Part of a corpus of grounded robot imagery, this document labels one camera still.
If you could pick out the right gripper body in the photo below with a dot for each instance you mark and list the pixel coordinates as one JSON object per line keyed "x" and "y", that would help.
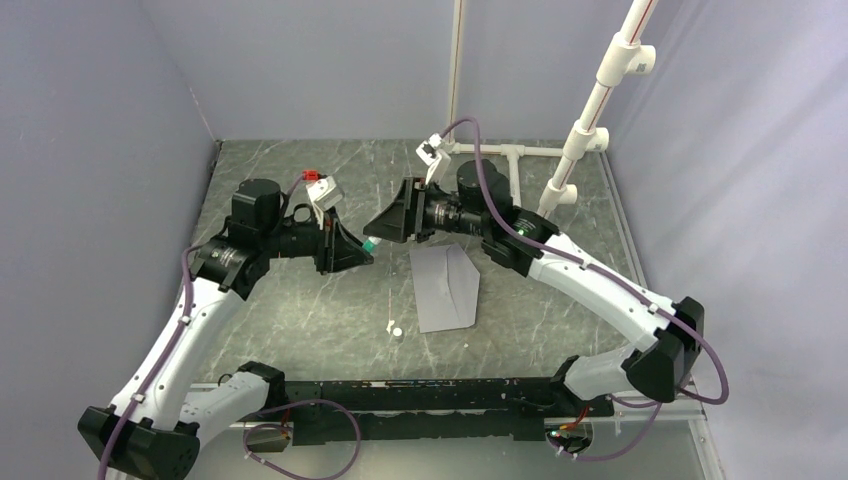
{"x": 434, "y": 211}

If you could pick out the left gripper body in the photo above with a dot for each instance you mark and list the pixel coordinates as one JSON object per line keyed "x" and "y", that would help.
{"x": 313, "y": 242}

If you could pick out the green glue stick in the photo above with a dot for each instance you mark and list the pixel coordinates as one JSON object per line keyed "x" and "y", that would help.
{"x": 370, "y": 244}

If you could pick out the grey envelope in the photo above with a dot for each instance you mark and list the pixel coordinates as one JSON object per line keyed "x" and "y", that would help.
{"x": 446, "y": 288}

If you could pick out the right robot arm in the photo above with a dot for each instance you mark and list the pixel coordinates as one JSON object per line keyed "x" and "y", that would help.
{"x": 661, "y": 348}

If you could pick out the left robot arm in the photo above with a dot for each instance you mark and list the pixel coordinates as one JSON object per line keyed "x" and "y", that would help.
{"x": 154, "y": 427}

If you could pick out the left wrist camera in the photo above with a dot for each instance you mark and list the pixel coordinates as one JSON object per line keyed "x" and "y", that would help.
{"x": 323, "y": 192}

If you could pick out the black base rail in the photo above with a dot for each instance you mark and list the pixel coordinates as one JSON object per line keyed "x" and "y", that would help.
{"x": 520, "y": 408}

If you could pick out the white PVC pipe frame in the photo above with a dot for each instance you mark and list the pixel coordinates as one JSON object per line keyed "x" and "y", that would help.
{"x": 625, "y": 55}

